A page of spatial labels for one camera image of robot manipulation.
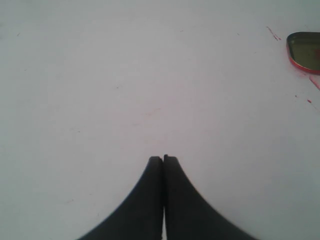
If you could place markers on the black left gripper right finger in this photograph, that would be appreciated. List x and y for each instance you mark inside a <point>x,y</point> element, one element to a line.
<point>188,216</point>

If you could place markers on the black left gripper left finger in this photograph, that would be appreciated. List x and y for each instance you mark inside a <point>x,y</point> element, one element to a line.
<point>140,215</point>

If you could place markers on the gold tin lid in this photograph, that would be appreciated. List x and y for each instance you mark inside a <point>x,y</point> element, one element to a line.
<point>303,50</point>

